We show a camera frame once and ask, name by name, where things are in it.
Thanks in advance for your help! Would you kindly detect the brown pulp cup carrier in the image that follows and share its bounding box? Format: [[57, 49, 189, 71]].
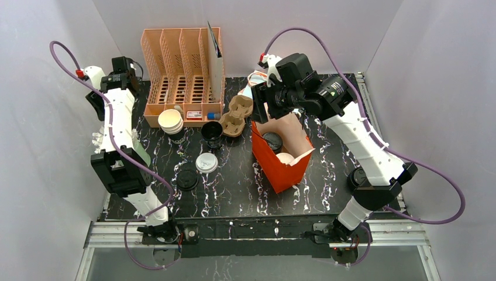
[[219, 95, 253, 138]]

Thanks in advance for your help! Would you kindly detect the orange paper bag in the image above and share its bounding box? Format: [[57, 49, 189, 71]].
[[252, 113, 315, 193]]

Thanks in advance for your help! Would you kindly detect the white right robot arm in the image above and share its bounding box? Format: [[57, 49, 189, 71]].
[[252, 53, 418, 235]]

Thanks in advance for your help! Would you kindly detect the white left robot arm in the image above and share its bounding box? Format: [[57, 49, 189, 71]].
[[79, 56, 171, 231]]

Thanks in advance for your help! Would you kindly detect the light blue paper bag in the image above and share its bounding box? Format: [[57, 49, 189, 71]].
[[238, 70, 267, 99]]

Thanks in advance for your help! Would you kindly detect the orange plastic file organizer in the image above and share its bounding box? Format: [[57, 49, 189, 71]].
[[141, 27, 225, 128]]

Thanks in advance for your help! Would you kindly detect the white wrapped straws bundle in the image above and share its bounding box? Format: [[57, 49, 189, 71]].
[[92, 126, 142, 154]]

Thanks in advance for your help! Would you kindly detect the green straw holder cup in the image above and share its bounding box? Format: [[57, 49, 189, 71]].
[[132, 135, 151, 167]]

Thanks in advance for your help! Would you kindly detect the red white small box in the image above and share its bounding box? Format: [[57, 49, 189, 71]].
[[186, 111, 202, 119]]

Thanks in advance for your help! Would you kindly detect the grey folder in organizer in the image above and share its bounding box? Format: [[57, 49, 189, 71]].
[[207, 22, 224, 102]]

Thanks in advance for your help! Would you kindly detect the blue capped small bottle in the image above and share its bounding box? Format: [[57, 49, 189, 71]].
[[207, 112, 222, 120]]

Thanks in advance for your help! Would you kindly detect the black paper cup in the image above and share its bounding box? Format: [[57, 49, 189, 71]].
[[201, 121, 223, 149]]

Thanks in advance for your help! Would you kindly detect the white cup lid underneath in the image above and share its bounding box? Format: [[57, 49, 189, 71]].
[[195, 152, 218, 174]]

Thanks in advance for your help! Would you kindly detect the aluminium rail frame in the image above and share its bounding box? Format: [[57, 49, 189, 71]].
[[76, 217, 440, 280]]

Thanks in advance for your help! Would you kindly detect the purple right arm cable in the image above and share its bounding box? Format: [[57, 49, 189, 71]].
[[261, 27, 467, 268]]

